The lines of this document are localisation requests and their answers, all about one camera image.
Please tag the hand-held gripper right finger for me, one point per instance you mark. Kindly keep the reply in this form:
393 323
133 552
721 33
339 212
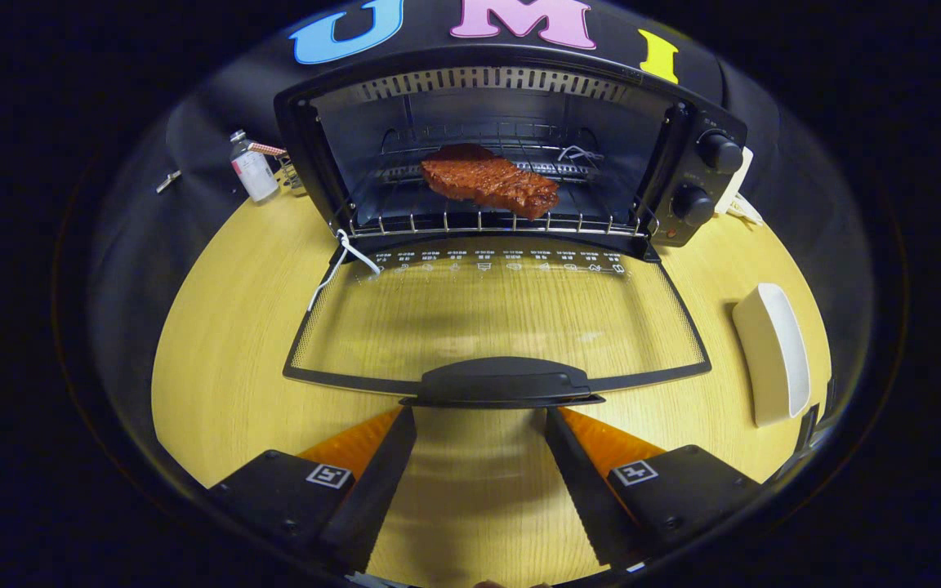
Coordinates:
581 490

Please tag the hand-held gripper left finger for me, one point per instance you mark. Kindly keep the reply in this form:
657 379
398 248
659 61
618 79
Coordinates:
372 498

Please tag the black toaster oven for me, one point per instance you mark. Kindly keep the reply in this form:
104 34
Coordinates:
503 380

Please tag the brown grilled steak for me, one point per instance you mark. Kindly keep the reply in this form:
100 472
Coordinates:
491 180

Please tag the white pop-up toaster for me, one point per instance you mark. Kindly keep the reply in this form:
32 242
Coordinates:
738 180

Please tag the white plastic tray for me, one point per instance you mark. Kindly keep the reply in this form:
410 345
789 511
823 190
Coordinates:
769 359

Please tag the clear bottle with pink label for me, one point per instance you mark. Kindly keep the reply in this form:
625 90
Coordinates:
254 175

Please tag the pink striped stick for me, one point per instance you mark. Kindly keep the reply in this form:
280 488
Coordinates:
268 149

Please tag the small metal clip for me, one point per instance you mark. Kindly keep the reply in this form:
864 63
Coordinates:
167 181

